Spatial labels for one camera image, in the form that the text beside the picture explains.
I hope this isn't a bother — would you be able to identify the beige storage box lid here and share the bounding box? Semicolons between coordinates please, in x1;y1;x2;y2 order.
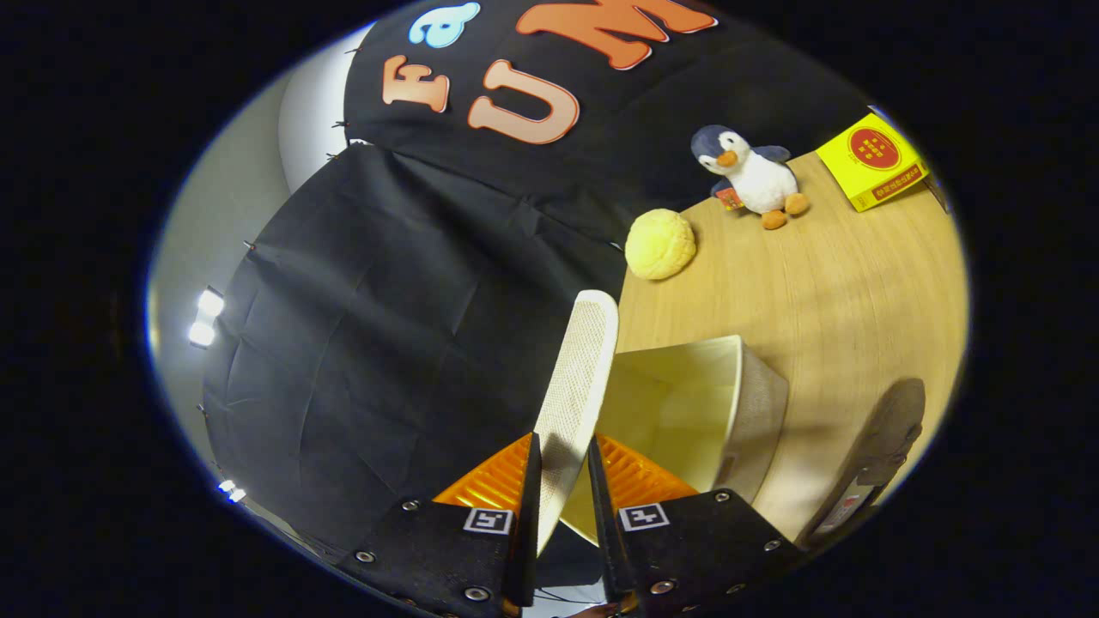
532;289;620;557

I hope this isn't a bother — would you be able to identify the blue and white penguin plush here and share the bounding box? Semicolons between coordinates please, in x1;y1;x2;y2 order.
690;124;811;231

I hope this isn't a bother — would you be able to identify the yellow book with red circle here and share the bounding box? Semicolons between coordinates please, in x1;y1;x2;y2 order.
816;112;931;213

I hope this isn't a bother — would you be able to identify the brown fuzzy shoe with bow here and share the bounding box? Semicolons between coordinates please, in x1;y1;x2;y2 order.
797;378;927;548

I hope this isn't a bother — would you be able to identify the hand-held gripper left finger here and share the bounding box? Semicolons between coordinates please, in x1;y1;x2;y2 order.
333;432;543;618

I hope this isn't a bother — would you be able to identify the yellow bun plush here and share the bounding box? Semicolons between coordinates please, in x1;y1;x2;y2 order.
624;209;697;282

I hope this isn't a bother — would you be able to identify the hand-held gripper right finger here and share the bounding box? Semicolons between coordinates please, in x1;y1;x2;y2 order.
586;433;805;618

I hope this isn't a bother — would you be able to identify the beige fabric storage box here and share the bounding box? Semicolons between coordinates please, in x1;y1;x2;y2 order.
558;335;789;546

